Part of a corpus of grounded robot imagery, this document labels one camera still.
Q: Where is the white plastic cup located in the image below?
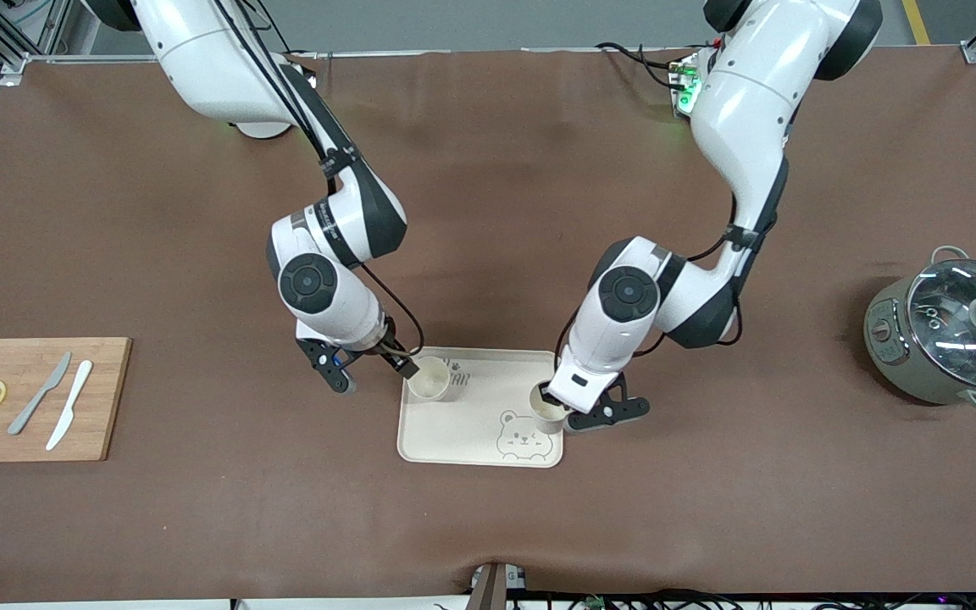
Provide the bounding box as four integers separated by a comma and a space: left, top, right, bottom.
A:
528, 381, 571, 435
407, 356, 453, 402

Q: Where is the cream bear print tray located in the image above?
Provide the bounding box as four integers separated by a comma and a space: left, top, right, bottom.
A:
396, 347, 565, 469

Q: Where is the wooden cutting board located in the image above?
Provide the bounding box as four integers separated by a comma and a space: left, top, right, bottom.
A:
0, 337, 133, 463

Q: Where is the white plastic knife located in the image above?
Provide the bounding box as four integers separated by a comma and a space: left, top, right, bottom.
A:
45, 360, 94, 452

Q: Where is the grey-green electric cooking pot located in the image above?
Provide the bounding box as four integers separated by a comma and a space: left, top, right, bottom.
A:
863, 246, 976, 414

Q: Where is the grey plastic knife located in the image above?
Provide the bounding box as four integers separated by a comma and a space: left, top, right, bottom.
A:
8, 352, 73, 436

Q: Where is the glass pot lid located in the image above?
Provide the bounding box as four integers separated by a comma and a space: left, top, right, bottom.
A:
906, 259, 976, 380

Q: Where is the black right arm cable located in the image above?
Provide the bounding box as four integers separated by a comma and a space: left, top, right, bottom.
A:
208, 0, 425, 357

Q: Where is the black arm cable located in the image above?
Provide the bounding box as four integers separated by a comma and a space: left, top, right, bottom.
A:
208, 0, 425, 357
554, 191, 748, 361

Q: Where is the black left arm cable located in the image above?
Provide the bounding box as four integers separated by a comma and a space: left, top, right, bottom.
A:
554, 191, 748, 361

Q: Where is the metal table clamp bracket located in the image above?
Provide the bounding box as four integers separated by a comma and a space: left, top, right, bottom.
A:
467, 561, 530, 610

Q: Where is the black base power cable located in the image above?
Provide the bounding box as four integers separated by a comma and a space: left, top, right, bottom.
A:
594, 41, 685, 91

